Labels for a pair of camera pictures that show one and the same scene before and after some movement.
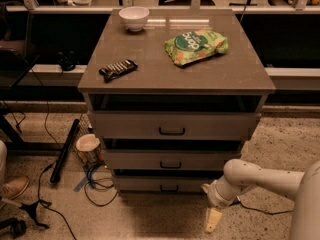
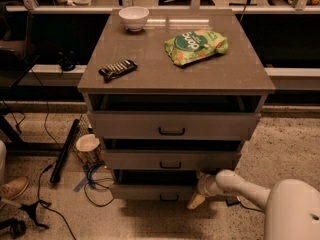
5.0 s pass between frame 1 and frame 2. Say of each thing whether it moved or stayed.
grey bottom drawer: moved
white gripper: moved
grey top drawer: stayed
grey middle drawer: stayed
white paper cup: stayed
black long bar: stayed
